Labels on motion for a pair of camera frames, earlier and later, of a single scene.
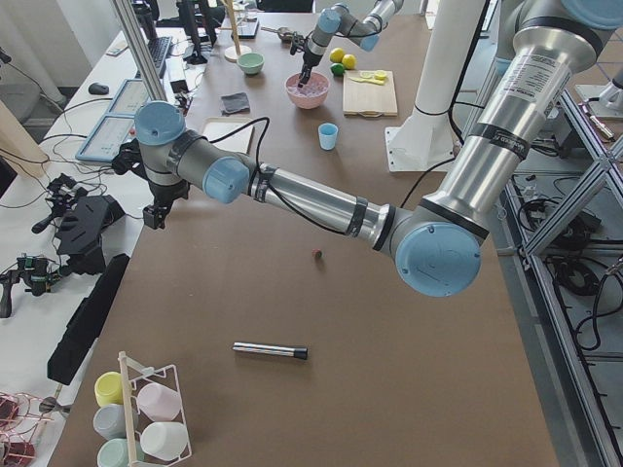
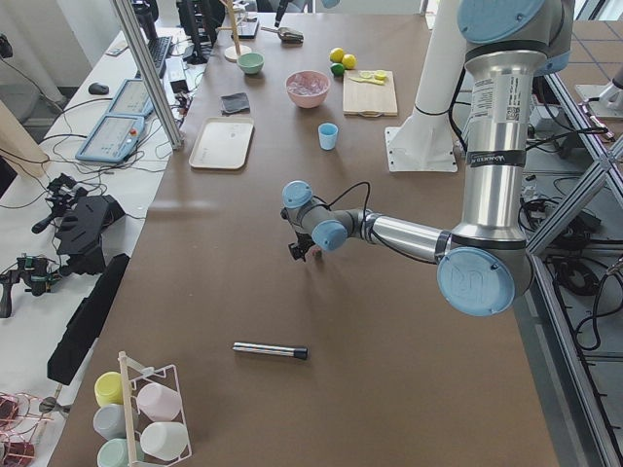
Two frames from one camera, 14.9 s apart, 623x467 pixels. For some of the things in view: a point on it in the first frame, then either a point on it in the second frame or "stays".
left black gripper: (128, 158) → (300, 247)
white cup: (164, 440) stays
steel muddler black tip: (299, 352) stays
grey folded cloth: (236, 103) stays
